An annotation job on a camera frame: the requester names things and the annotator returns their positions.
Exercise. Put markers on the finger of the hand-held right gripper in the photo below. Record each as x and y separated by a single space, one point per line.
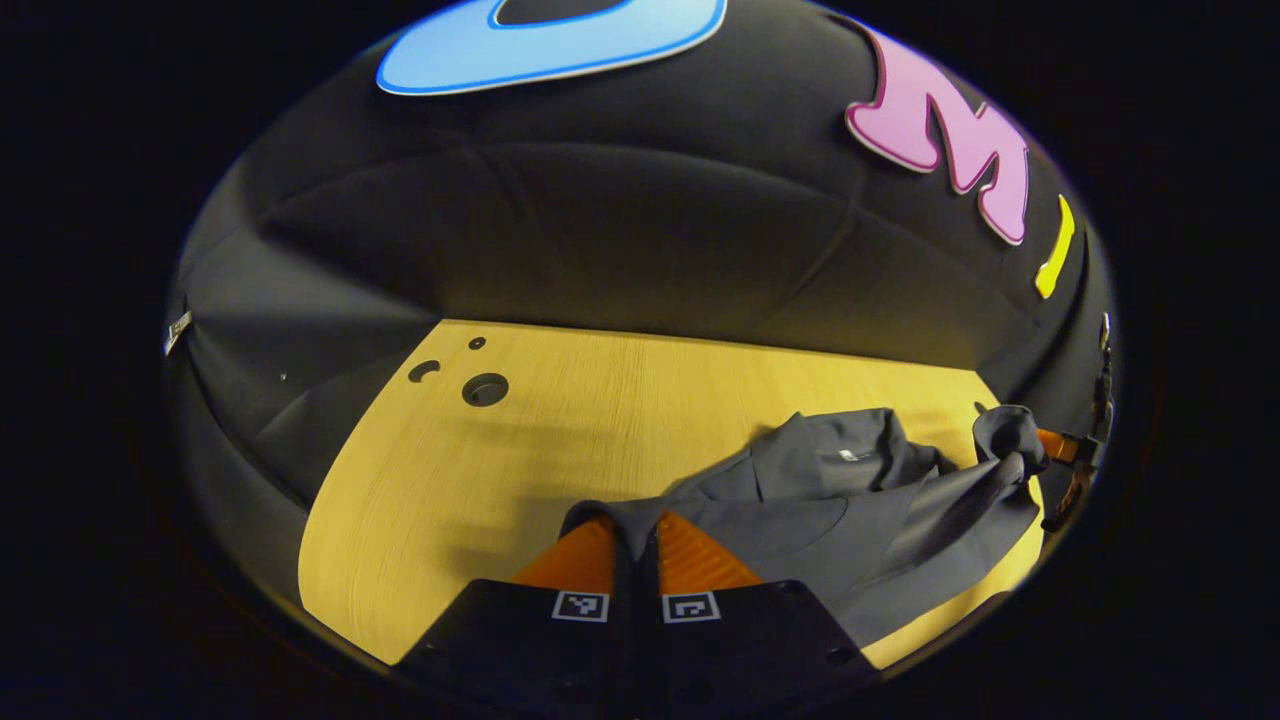
1072 495
1058 446

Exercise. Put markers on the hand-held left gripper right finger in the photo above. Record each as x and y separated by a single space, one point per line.
750 640

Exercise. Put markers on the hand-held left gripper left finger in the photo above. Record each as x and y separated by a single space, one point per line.
530 640

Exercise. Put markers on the grey button shirt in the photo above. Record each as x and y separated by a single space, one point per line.
850 520

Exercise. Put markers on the black backdrop cloth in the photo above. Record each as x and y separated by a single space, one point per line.
600 220

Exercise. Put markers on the small white clip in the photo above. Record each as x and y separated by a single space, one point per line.
177 331

